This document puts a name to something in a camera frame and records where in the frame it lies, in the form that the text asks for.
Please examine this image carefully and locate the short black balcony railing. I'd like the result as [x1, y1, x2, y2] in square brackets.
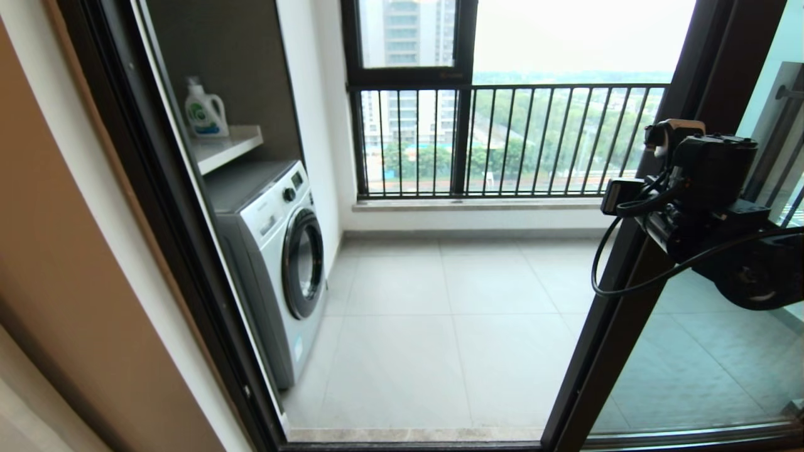
[741, 82, 804, 228]

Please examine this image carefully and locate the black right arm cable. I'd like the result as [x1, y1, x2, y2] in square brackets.
[590, 148, 804, 299]

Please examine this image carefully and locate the dark framed sliding glass door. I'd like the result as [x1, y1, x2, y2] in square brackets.
[541, 0, 804, 452]

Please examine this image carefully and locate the long marble window sill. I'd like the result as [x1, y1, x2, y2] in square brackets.
[352, 198, 609, 213]

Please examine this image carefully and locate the dark framed balcony window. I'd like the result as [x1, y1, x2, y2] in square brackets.
[339, 0, 478, 199]

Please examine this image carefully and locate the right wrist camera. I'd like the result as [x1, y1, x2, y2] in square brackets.
[643, 119, 707, 159]

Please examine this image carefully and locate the long black balcony railing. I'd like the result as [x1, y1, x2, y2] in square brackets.
[347, 83, 670, 199]

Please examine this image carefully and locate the white front-load washing machine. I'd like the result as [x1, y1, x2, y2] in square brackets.
[204, 159, 329, 390]

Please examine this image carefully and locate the white laundry detergent bottle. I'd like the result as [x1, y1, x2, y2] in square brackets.
[183, 77, 230, 138]

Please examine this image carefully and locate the white wall shelf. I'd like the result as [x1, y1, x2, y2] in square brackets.
[190, 124, 264, 175]

